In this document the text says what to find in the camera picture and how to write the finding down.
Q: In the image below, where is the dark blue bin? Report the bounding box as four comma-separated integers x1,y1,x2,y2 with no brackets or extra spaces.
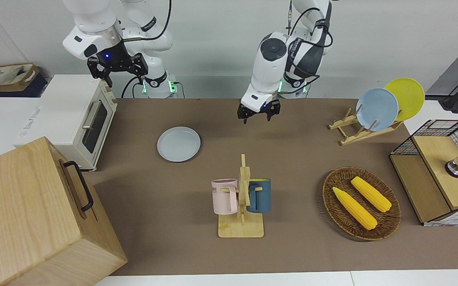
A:
0,73,49,108

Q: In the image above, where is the yellow corn cob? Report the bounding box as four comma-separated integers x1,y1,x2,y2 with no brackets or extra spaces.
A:
332,187,378,231
351,176,392,213

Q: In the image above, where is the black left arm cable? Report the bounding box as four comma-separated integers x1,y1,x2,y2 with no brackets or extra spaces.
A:
284,0,334,79

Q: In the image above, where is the pink mug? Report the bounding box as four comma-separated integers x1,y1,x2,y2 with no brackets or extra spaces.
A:
212,179,239,215

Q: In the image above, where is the wooden mug tree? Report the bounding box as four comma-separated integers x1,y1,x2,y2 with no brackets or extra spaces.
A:
218,154,264,238

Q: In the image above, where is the black cabinet handle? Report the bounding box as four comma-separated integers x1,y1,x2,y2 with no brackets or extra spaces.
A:
63,160,94,212

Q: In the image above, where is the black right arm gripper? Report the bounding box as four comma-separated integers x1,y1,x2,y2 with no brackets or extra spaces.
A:
87,40,149,88

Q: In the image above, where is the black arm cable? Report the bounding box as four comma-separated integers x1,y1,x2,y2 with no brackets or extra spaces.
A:
284,0,334,79
122,0,173,42

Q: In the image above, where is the wooden drawer cabinet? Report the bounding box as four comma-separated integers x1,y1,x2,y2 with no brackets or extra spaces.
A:
0,137,128,286

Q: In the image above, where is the wooden plate rack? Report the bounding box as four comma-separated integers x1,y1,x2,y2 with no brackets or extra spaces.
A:
328,108,404,146

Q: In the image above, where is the brown wicker basket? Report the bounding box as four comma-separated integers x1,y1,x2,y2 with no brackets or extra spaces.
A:
322,167,402,241

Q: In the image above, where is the yellow plate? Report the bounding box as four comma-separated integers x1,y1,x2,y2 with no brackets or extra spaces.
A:
384,78,425,122

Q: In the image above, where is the beige cloth bag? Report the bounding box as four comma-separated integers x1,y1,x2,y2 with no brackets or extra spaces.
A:
0,66,29,86

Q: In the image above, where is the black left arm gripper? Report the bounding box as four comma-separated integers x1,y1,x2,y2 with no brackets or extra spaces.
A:
237,99,281,125

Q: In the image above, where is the wire mesh wooden shelf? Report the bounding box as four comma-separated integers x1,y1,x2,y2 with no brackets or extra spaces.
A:
389,119,458,227

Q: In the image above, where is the black base cable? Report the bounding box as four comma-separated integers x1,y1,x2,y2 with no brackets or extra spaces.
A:
121,76,142,99

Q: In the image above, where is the gray round plate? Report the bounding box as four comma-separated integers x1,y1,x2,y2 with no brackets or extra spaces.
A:
157,126,201,162

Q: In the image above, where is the dark blue mug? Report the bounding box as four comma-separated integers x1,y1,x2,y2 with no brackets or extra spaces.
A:
246,178,272,214

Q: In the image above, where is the white toaster oven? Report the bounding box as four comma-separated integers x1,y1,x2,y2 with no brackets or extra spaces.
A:
13,75,117,171

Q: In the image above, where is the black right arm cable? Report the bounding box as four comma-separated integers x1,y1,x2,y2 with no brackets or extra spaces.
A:
122,0,173,42

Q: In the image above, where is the light blue plate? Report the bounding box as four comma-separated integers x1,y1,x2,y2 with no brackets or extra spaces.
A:
356,88,399,131

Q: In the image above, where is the brown cardboard box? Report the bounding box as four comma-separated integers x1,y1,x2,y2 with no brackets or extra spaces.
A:
0,64,41,94

